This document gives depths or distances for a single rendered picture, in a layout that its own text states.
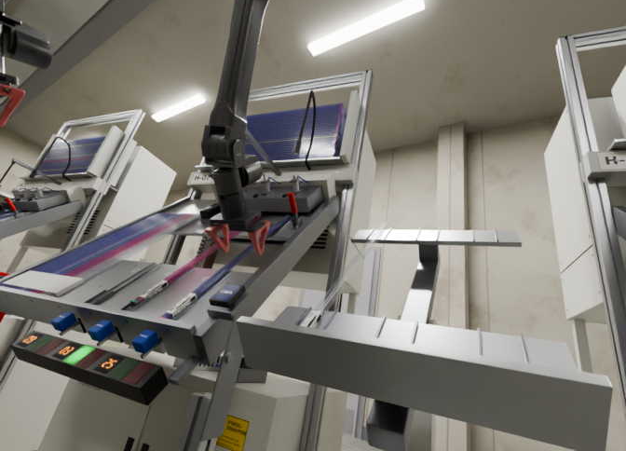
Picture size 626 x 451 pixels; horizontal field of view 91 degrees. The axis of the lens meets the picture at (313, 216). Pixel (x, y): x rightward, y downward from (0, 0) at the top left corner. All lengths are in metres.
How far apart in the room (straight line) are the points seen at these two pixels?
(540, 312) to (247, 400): 3.27
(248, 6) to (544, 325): 3.56
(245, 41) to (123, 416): 0.98
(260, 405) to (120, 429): 0.41
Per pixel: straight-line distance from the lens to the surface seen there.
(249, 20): 0.75
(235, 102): 0.68
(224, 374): 0.54
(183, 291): 0.71
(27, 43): 0.90
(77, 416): 1.23
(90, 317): 0.76
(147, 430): 1.04
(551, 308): 3.81
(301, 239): 0.82
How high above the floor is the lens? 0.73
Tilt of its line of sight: 23 degrees up
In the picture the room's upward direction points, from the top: 12 degrees clockwise
